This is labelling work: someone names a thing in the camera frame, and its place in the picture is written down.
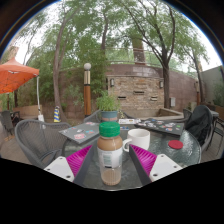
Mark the dark-trunked tree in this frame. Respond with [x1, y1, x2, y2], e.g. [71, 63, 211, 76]
[126, 0, 209, 109]

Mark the wooden lamp post with globe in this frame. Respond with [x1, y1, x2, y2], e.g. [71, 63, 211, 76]
[83, 62, 93, 118]

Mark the grey laptop with stickers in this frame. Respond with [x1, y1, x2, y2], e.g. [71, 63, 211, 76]
[59, 121, 101, 145]

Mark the grey wicker chair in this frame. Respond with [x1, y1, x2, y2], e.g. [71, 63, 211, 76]
[83, 109, 103, 124]
[14, 119, 73, 169]

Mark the white sticker sheet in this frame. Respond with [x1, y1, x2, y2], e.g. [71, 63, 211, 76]
[118, 118, 143, 126]

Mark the black jacket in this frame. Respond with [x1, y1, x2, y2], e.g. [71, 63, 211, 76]
[184, 105, 214, 147]

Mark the orange patio umbrella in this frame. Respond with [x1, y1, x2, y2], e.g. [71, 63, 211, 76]
[0, 56, 40, 95]

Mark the flat round red coaster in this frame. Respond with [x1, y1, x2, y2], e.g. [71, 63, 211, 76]
[167, 139, 184, 150]

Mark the grey chair holding jacket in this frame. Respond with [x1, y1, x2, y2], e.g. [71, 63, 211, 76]
[182, 106, 215, 155]

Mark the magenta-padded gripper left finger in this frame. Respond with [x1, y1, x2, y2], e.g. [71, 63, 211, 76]
[43, 143, 101, 188]

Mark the green-capped brown drink bottle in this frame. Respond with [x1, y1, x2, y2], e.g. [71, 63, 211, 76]
[96, 121, 124, 187]

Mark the white ceramic mug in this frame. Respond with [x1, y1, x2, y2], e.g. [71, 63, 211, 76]
[122, 128, 151, 153]

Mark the stone brick fountain wall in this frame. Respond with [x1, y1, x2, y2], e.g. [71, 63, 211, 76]
[105, 63, 199, 118]

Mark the leaning pale-trunked tree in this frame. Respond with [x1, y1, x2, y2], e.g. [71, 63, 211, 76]
[49, 6, 73, 122]

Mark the green plant in blue pot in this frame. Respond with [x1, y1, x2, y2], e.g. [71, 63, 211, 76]
[95, 91, 122, 123]

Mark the blue and yellow striped cone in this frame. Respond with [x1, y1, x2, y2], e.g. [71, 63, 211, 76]
[53, 105, 62, 123]

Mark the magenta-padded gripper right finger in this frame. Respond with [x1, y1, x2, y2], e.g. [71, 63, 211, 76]
[128, 143, 184, 187]

